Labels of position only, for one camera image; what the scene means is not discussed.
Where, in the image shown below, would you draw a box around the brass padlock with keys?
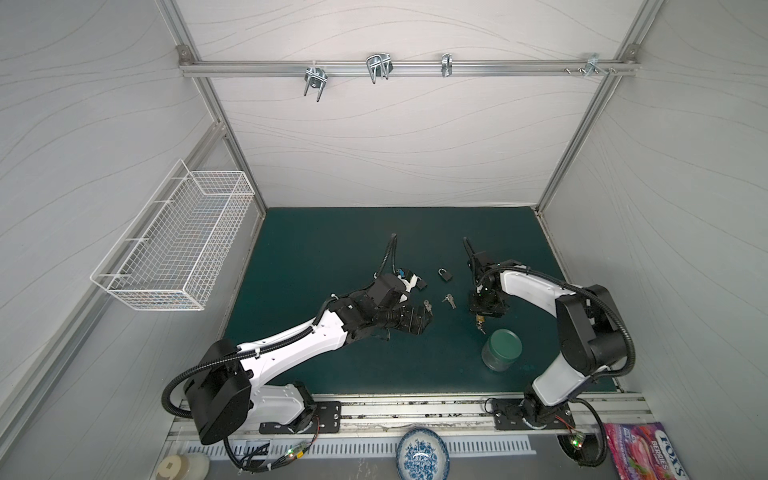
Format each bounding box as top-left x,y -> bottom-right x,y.
475,315 -> 486,334

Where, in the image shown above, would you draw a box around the dark grey padlock with keys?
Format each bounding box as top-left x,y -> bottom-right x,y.
437,268 -> 453,282

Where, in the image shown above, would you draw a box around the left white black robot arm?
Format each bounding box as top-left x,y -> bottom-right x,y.
161,235 -> 433,445

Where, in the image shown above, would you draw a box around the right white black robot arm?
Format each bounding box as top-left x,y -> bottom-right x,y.
463,237 -> 636,429

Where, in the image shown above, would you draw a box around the green lidded jar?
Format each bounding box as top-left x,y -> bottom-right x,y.
481,329 -> 523,372

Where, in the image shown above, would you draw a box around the green table mat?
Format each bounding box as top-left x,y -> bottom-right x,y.
225,207 -> 561,394

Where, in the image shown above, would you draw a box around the blue white patterned plate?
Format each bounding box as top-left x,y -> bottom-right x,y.
395,428 -> 450,480

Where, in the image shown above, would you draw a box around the pink Fox's candy bag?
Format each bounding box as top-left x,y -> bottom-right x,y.
605,422 -> 690,480

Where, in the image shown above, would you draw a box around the metal U-bolt clamp middle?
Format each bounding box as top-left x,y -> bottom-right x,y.
365,53 -> 393,84

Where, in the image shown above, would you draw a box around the metal u-bolt clamp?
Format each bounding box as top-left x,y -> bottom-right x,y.
365,53 -> 393,84
303,66 -> 328,102

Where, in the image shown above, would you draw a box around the metal bolt clamp right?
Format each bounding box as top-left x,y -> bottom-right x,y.
563,54 -> 618,78

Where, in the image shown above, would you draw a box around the metal U-bolt clamp left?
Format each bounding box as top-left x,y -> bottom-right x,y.
303,66 -> 328,102

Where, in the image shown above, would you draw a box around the white tape roll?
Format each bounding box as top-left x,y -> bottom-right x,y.
152,453 -> 211,480

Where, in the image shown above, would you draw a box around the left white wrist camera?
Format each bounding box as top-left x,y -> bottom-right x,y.
397,269 -> 427,293

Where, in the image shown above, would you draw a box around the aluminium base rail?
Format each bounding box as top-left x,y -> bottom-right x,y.
165,392 -> 660,444

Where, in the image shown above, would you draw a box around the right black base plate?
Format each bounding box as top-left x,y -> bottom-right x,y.
483,397 -> 576,431

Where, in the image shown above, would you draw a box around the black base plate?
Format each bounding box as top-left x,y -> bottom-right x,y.
259,401 -> 342,435
483,397 -> 576,431

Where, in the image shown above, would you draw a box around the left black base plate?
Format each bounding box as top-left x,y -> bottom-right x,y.
259,401 -> 342,435

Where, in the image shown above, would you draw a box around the white vented cable duct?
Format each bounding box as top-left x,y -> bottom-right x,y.
178,434 -> 536,461

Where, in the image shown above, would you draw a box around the small metal bracket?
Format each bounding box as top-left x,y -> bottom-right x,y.
441,53 -> 453,78

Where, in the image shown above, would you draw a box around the white wire basket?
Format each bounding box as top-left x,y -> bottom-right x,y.
90,160 -> 254,312

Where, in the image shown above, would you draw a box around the aluminium crossbar rail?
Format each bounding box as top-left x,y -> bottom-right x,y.
179,58 -> 640,78

